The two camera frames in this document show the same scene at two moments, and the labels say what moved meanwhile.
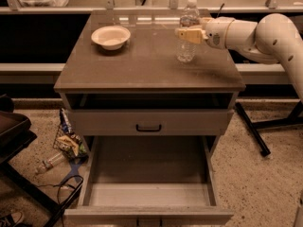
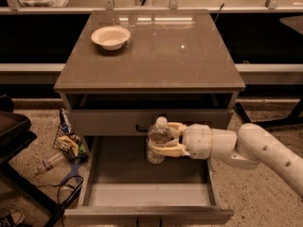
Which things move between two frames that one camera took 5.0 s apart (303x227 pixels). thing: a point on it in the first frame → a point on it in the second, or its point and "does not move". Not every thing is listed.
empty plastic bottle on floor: x=49 y=163 does not move
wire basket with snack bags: x=68 y=141 does not move
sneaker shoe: x=13 y=219 does not move
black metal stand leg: x=253 y=128 does not move
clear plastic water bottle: x=190 y=17 → x=157 y=134
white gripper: x=215 y=32 → x=197 y=141
